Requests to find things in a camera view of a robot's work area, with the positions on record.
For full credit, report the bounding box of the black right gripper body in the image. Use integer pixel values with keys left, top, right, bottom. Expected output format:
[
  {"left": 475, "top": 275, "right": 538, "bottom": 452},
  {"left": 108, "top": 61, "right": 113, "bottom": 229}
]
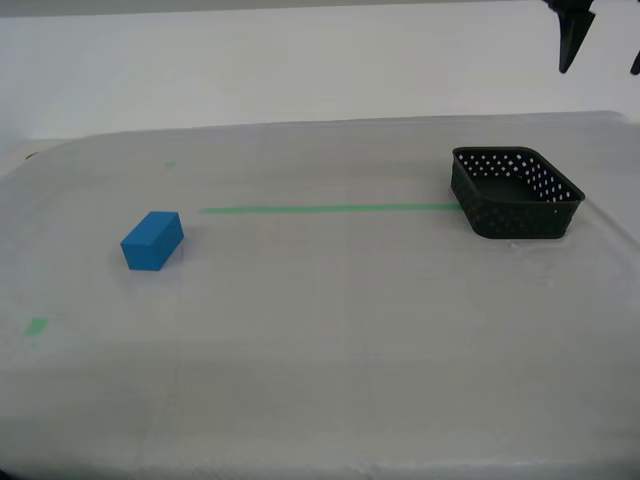
[{"left": 542, "top": 0, "right": 594, "bottom": 15}]

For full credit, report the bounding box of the black perforated plastic basket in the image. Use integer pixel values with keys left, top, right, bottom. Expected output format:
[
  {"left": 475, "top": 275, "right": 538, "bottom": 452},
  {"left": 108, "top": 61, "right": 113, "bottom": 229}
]
[{"left": 450, "top": 146, "right": 587, "bottom": 242}]

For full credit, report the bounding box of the blue rectangular block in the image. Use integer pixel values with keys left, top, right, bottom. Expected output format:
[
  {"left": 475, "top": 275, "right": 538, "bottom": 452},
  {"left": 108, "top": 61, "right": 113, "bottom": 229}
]
[{"left": 119, "top": 210, "right": 185, "bottom": 272}]

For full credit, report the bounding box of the long green tape strip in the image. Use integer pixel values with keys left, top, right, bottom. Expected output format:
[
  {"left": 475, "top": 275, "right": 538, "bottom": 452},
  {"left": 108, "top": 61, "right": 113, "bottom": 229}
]
[{"left": 199, "top": 202, "right": 464, "bottom": 216}]

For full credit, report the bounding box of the white table cover sheet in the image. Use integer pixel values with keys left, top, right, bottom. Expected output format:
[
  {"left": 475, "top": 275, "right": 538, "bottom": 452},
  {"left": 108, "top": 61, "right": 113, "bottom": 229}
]
[{"left": 0, "top": 110, "right": 640, "bottom": 480}]

